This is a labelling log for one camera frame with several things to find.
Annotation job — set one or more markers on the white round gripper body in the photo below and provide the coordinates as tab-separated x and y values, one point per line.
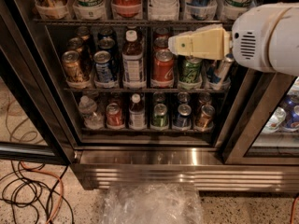
250	41

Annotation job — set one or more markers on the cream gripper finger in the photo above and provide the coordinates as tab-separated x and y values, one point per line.
211	42

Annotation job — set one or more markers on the green can middle front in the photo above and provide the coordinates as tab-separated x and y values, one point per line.
189	70

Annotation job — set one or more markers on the redbull can middle front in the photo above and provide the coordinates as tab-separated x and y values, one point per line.
221	71

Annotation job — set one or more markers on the red coke can middle front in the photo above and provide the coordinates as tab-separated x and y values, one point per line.
162	70

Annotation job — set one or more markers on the clear water bottle top shelf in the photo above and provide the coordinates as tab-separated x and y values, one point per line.
163	10

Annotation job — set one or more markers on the gold can bottom front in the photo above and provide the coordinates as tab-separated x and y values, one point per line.
205	116

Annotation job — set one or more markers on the blue can bottom front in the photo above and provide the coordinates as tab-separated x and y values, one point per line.
182	118

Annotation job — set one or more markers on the green can bottom front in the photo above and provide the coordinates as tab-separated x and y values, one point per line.
160	117

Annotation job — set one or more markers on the right glass fridge door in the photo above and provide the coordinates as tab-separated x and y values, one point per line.
267	132

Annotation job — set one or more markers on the stainless steel fridge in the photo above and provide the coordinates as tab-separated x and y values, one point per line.
114	155

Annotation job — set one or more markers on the blue pepsi can middle front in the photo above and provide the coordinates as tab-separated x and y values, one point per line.
104	67

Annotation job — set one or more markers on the red can bottom front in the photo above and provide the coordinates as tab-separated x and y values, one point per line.
114	115

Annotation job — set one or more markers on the gold can middle front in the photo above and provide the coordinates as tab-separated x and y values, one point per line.
74	71

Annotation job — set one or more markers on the open glass fridge door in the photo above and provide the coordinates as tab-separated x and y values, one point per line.
23	78

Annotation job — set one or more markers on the brown tea bottle middle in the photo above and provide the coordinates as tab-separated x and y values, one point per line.
133	61

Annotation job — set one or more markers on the brown tea bottle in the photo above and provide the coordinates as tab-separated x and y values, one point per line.
137	113
133	61

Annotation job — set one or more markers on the brown tea bottle bottom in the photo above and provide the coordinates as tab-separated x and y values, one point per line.
137	113

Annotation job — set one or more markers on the white green drink bottle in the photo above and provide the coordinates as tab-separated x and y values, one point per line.
89	9

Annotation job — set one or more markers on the clear water bottle bottom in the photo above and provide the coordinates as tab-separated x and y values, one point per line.
88	108

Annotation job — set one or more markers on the clear plastic wrap bag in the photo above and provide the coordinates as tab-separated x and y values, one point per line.
152	204

